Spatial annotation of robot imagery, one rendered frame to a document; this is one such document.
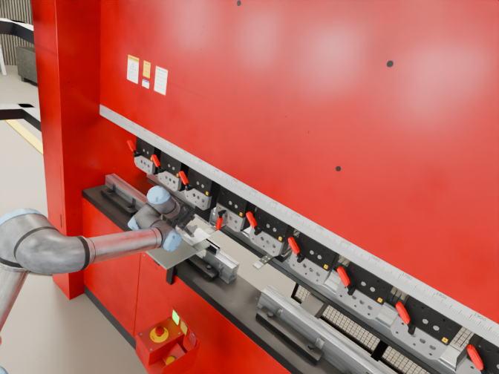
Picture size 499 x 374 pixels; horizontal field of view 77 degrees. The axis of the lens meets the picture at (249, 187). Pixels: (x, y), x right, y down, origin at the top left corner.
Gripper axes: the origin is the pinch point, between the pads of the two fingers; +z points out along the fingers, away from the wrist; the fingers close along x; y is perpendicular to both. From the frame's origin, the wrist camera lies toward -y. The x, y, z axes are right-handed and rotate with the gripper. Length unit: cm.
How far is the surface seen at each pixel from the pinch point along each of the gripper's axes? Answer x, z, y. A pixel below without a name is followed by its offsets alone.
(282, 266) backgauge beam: -38, 30, 17
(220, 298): -28.2, 11.3, -13.4
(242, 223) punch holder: -24.6, -10.0, 15.8
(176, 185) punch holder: 16.5, -9.6, 14.6
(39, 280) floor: 116, 66, -84
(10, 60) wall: 819, 204, 98
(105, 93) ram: 80, -29, 32
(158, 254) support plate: 0.0, -6.6, -15.2
